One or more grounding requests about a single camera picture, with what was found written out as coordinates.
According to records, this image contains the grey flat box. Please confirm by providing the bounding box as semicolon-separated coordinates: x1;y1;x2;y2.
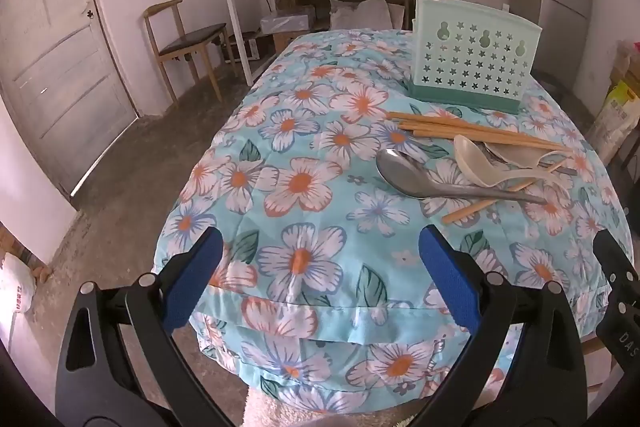
260;9;317;34

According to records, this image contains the small metal spoon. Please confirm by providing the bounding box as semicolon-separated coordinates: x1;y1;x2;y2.
477;141;579;174

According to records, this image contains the blue floral tablecloth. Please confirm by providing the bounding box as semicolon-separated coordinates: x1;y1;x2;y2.
152;28;632;415

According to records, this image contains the yellow and white rice bag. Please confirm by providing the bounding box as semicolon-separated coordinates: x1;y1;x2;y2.
592;79;640;164

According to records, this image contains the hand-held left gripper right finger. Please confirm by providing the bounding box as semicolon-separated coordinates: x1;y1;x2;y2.
405;224;588;427

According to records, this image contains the large cardboard box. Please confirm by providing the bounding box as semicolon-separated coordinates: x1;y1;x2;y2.
611;39;640;82

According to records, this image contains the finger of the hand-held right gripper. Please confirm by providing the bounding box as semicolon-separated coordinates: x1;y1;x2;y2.
595;229;640;360

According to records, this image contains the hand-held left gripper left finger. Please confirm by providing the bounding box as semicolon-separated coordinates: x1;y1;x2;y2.
55;226;236;427

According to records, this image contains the wooden chair dark seat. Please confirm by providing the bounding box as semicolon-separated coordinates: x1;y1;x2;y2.
144;0;236;108

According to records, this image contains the green perforated utensil holder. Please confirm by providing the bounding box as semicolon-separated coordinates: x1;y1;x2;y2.
407;0;543;115

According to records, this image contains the large metal spoon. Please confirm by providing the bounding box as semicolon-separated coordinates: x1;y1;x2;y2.
376;148;549;206

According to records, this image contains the white panel door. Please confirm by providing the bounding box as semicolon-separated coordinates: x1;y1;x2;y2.
0;0;140;210

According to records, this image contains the white printed sack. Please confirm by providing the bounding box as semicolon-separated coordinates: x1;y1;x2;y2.
0;252;37;331

